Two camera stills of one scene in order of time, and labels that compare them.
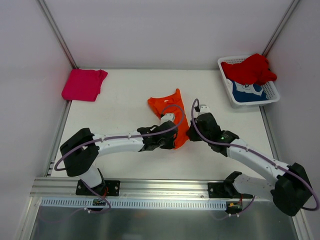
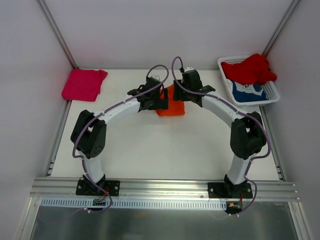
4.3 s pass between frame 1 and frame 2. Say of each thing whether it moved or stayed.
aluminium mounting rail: stayed
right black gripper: moved
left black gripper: moved
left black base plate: stayed
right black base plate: stayed
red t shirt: stayed
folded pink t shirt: stayed
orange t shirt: moved
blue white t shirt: stayed
